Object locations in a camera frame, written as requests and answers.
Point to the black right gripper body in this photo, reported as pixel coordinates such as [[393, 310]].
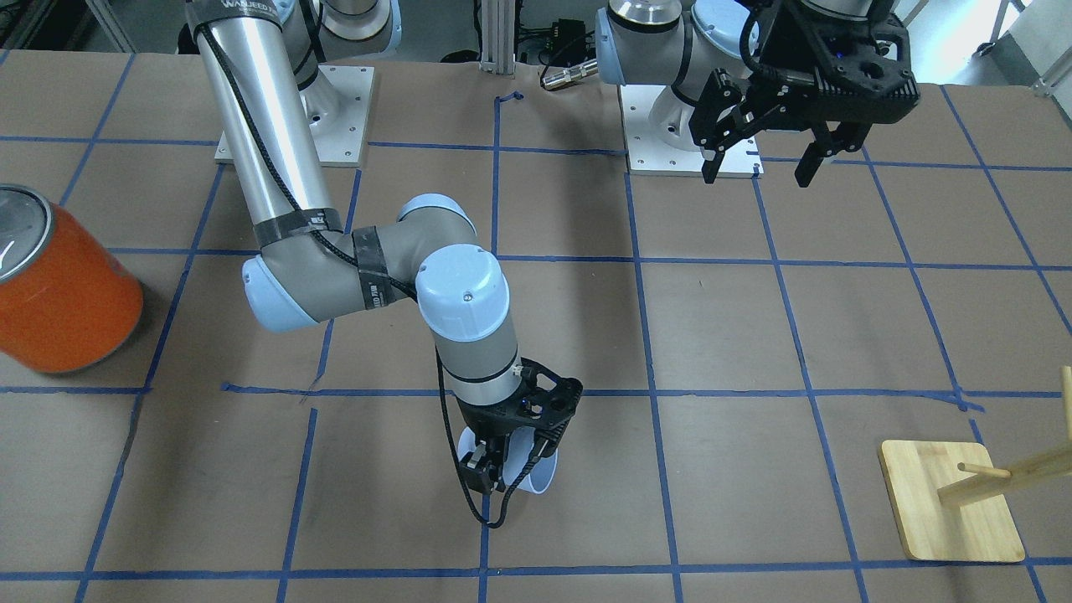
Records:
[[492, 426]]

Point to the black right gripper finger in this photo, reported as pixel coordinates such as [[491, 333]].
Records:
[[481, 468], [537, 451]]

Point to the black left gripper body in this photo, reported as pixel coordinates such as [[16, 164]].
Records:
[[791, 46]]

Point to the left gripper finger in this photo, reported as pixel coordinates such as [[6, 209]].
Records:
[[726, 114], [846, 137]]

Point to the light blue plastic cup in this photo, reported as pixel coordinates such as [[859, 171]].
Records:
[[520, 445]]

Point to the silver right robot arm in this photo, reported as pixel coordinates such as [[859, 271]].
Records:
[[315, 264]]

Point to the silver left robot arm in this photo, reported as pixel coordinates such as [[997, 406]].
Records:
[[678, 87]]

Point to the wooden cup stand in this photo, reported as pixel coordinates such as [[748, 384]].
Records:
[[948, 498]]

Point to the orange can with grey lid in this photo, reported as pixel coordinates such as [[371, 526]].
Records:
[[66, 302]]

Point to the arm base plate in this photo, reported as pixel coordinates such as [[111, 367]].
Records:
[[658, 139], [267, 111]]

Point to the aluminium frame post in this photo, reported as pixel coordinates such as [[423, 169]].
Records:
[[498, 37]]

